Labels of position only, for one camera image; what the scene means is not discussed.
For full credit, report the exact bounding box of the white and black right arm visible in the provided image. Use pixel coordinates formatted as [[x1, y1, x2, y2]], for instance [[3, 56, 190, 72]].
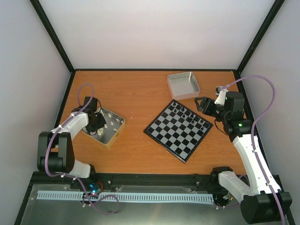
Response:
[[195, 90, 292, 224]]

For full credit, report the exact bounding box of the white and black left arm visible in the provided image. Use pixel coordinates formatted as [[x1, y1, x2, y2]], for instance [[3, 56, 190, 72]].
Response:
[[37, 97, 106, 189]]

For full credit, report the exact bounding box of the silver square tin lid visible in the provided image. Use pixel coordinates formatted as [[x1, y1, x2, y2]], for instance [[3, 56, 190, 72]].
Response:
[[167, 72, 200, 100]]

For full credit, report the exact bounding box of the black and silver chessboard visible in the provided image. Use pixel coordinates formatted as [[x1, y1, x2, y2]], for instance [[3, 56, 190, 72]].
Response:
[[143, 99, 213, 163]]

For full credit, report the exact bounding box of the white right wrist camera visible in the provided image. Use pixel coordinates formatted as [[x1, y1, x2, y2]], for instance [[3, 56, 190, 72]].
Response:
[[214, 86, 228, 106]]

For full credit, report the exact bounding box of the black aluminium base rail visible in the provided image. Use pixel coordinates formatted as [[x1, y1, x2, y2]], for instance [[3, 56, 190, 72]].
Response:
[[30, 172, 226, 193]]

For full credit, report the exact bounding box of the light blue cable duct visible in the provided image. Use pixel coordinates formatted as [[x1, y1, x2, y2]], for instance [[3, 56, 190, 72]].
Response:
[[36, 190, 214, 204]]

